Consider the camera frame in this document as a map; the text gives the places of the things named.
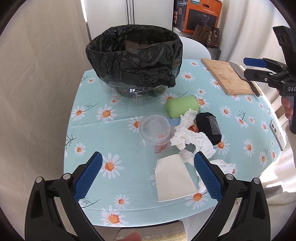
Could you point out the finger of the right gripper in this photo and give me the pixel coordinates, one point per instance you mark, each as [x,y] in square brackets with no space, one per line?
[265,63]
[261,77]

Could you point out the green pouch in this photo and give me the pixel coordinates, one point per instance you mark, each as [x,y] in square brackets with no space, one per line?
[178,106]

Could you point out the right hand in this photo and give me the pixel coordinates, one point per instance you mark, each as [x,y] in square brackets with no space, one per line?
[287,107]

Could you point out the brown leather bag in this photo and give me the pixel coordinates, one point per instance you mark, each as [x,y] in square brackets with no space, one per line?
[207,36]

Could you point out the clear plastic bin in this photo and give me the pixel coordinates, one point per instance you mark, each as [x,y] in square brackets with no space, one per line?
[132,92]

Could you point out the left hand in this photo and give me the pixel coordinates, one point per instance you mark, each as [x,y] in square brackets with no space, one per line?
[133,236]

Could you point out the wooden cutting board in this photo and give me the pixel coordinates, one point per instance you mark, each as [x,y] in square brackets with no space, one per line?
[226,76]

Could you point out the black trash bag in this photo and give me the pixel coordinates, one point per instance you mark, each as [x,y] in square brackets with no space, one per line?
[136,55]

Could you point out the cleaver knife black handle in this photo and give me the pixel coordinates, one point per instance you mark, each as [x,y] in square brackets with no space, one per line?
[240,73]

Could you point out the orange appliance box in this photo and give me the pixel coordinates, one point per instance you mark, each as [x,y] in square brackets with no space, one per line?
[190,13]

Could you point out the white smartphone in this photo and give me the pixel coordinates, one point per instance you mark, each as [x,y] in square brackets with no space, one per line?
[277,134]

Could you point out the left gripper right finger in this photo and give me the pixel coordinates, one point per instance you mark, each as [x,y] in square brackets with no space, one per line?
[252,221]

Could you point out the white refrigerator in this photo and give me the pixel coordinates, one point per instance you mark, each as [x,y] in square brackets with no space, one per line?
[103,14]

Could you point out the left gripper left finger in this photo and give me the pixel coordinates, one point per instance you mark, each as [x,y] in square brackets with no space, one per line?
[43,221]

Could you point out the black bundle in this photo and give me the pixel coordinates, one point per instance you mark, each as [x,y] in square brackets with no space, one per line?
[207,123]

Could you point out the clear plastic cup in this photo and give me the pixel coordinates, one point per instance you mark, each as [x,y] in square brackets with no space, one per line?
[155,131]

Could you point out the colourful snack wrapper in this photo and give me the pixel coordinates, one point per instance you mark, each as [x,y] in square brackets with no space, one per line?
[176,121]

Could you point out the white chair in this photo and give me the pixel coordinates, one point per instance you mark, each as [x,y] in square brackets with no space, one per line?
[194,50]

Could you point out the daisy print blue tablecloth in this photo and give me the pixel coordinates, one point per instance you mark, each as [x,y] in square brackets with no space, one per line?
[124,192]

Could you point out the white paper cup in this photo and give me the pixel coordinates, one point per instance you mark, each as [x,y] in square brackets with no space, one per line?
[173,180]

